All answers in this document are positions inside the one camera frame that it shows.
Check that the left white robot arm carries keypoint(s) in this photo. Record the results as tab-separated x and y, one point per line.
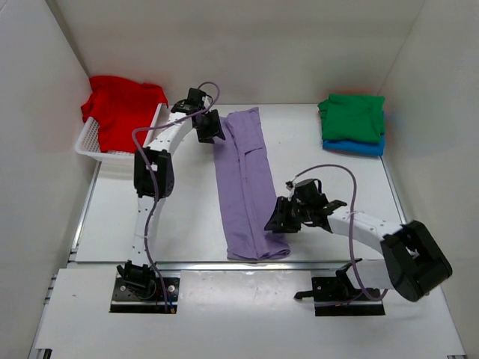
153	180

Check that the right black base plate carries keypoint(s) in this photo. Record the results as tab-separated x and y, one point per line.
332	293

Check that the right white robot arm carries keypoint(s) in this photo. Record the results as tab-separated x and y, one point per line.
412	263

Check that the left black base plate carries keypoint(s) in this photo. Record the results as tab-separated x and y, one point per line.
130	299

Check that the red t shirt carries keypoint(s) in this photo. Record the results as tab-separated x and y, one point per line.
119	106

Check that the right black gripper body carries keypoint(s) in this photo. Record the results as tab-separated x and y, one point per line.
283	214

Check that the white plastic basket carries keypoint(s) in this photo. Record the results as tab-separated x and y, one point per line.
87	144

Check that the purple t shirt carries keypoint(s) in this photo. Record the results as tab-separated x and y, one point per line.
246	191

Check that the green folded t shirt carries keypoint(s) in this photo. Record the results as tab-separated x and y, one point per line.
345	106

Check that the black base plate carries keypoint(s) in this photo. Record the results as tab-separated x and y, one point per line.
332	293
130	299

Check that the aluminium rail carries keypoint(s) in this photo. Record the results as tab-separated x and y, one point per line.
244	266

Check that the blue folded t shirt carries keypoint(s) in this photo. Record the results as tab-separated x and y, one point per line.
359	147

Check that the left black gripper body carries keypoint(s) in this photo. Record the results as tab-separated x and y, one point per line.
209	125

